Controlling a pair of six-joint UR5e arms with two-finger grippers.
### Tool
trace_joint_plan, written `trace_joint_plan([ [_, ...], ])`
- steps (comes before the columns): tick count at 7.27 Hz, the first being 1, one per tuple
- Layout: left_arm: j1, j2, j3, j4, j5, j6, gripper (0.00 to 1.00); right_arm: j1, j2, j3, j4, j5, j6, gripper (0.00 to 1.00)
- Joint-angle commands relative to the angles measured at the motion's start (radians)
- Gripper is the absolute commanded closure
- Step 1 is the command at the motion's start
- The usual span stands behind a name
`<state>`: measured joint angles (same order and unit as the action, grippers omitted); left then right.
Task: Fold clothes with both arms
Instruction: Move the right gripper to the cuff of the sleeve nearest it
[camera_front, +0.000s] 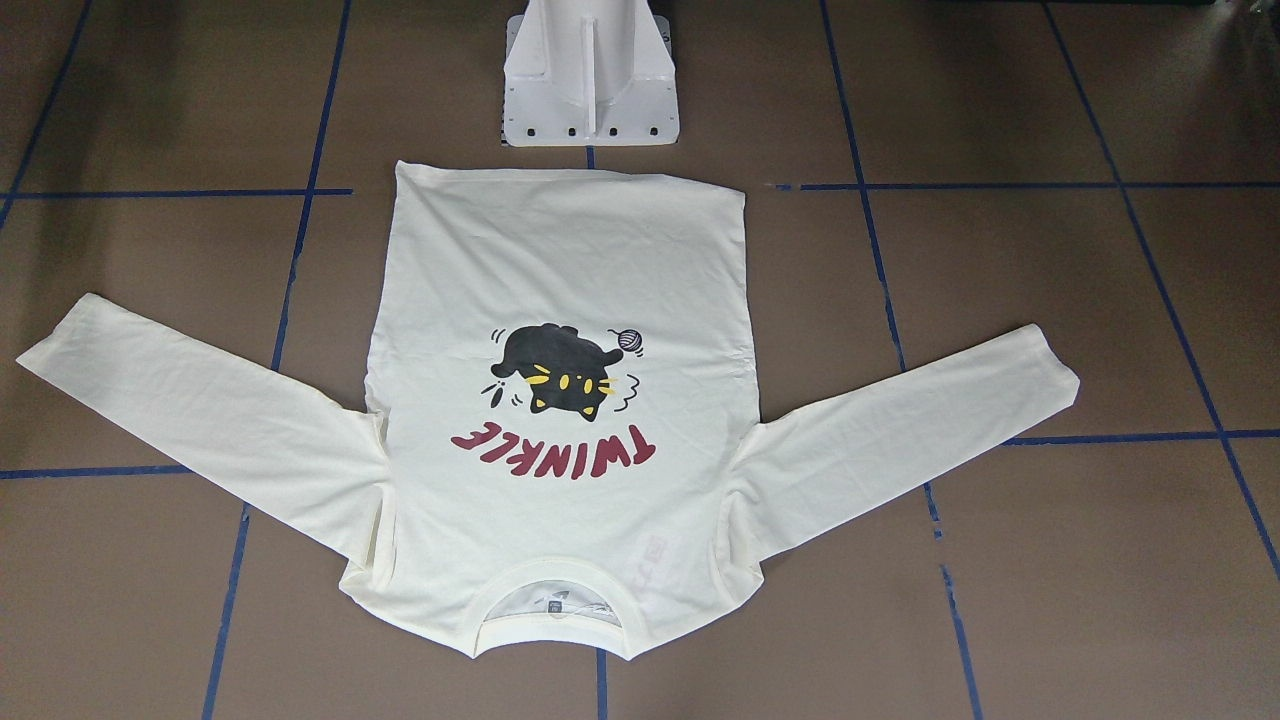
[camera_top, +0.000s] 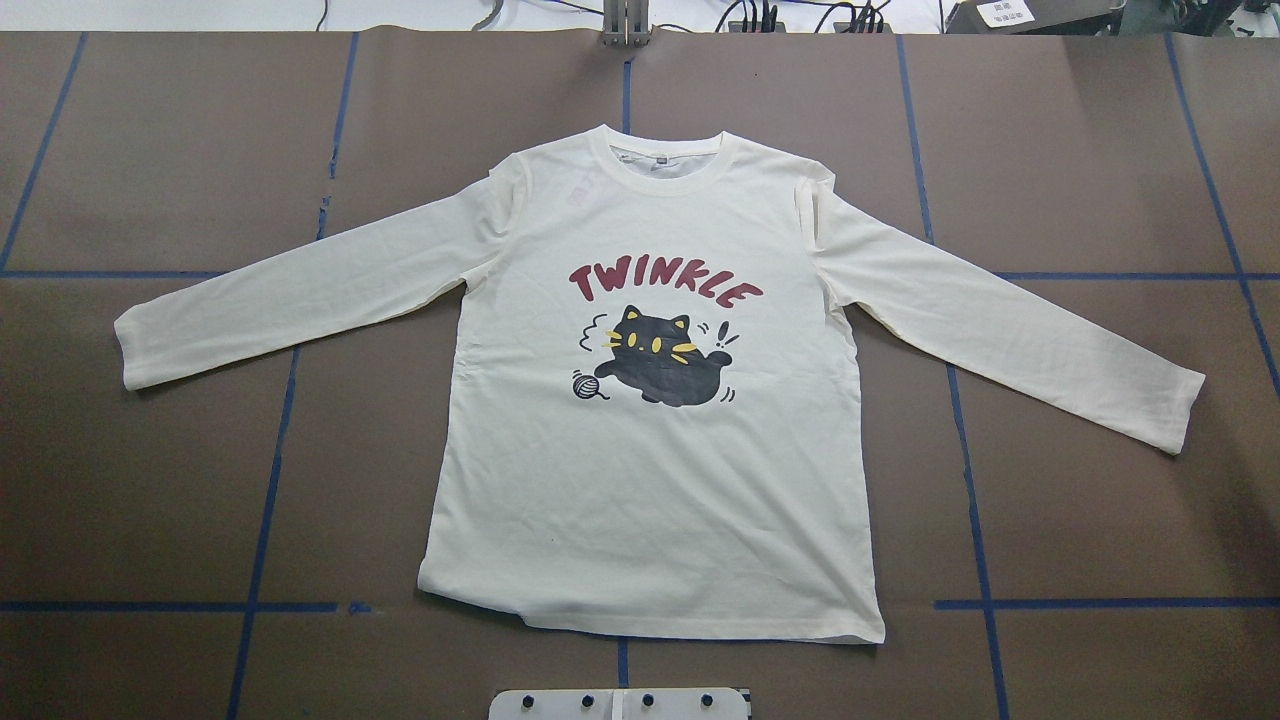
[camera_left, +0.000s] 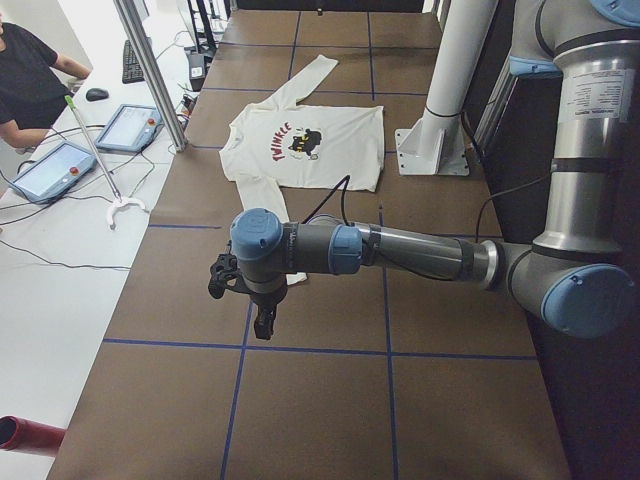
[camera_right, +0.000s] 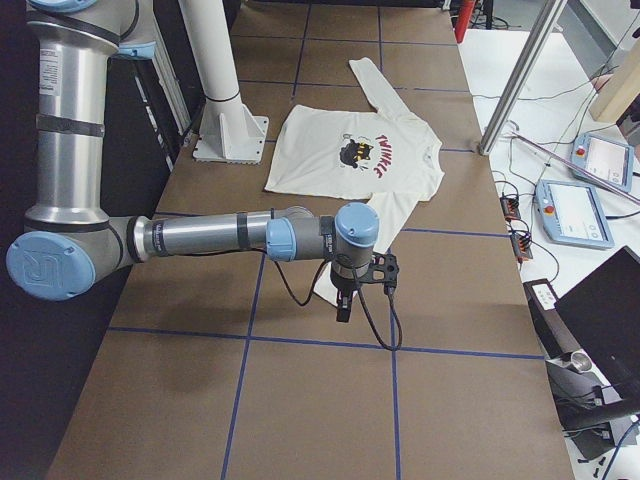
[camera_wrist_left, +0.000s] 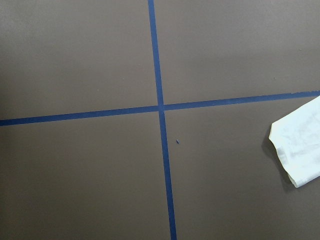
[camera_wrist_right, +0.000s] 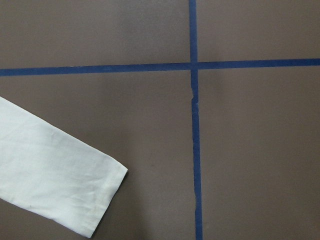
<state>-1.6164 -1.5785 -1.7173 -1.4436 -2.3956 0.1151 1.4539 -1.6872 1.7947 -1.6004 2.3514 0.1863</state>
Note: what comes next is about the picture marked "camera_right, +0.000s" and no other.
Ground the black orange adapter far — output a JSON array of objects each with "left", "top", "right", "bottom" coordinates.
[{"left": 499, "top": 194, "right": 521, "bottom": 221}]

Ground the red cylinder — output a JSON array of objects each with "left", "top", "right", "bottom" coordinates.
[{"left": 454, "top": 0, "right": 476, "bottom": 44}]

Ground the silver metal cup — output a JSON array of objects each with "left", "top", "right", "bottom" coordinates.
[{"left": 560, "top": 351, "right": 593, "bottom": 374}]

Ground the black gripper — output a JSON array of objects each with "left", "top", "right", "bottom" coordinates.
[{"left": 330, "top": 263, "right": 358, "bottom": 323}]

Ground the black box with label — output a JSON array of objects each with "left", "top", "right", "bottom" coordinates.
[{"left": 523, "top": 279, "right": 581, "bottom": 361}]

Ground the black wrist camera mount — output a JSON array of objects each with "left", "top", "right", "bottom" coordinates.
[{"left": 360, "top": 252, "right": 399, "bottom": 296}]

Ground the near teach pendant tablet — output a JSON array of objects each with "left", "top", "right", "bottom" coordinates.
[{"left": 534, "top": 180, "right": 615, "bottom": 250}]

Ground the teach pendant tablet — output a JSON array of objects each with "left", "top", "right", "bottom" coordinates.
[
  {"left": 534, "top": 180, "right": 615, "bottom": 250},
  {"left": 571, "top": 133, "right": 634, "bottom": 193}
]

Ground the cream long sleeve shirt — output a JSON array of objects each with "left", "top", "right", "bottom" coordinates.
[{"left": 263, "top": 57, "right": 446, "bottom": 305}]

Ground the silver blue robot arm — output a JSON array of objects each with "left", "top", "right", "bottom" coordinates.
[{"left": 6, "top": 1, "right": 383, "bottom": 322}]

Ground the wooden board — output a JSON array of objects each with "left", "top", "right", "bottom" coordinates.
[{"left": 590, "top": 40, "right": 640, "bottom": 123}]

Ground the black laptop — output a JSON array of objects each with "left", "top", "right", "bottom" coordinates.
[{"left": 556, "top": 246, "right": 640, "bottom": 398}]

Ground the reacher grabber stick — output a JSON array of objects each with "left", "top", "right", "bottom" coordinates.
[{"left": 512, "top": 133, "right": 640, "bottom": 206}]

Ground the far teach pendant tablet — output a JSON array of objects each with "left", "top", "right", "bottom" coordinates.
[{"left": 571, "top": 133, "right": 634, "bottom": 193}]

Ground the aluminium frame post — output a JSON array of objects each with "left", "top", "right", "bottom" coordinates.
[{"left": 478, "top": 0, "right": 568, "bottom": 156}]

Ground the black orange adapter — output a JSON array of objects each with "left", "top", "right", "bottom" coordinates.
[
  {"left": 510, "top": 230, "right": 533, "bottom": 264},
  {"left": 499, "top": 194, "right": 521, "bottom": 221}
]

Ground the black orange adapter near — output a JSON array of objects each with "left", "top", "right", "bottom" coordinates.
[{"left": 510, "top": 230, "right": 533, "bottom": 264}]

